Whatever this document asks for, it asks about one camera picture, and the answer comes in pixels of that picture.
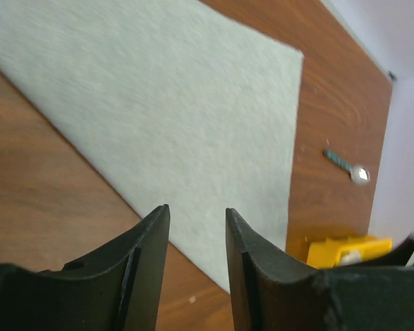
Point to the yellow plastic tray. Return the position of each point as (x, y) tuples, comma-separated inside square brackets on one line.
[(326, 254)]

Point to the grey cloth napkin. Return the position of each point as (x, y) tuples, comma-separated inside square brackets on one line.
[(172, 102)]

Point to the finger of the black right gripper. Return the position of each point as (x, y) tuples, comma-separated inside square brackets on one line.
[(398, 256)]

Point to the beige shell-shaped plate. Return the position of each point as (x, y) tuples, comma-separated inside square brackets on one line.
[(350, 257)]

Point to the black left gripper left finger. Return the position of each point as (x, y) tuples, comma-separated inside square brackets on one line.
[(115, 287)]

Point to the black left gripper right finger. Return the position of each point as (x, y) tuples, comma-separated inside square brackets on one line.
[(271, 290)]

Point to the spoon with teal handle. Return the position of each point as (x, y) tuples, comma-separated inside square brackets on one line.
[(358, 173)]

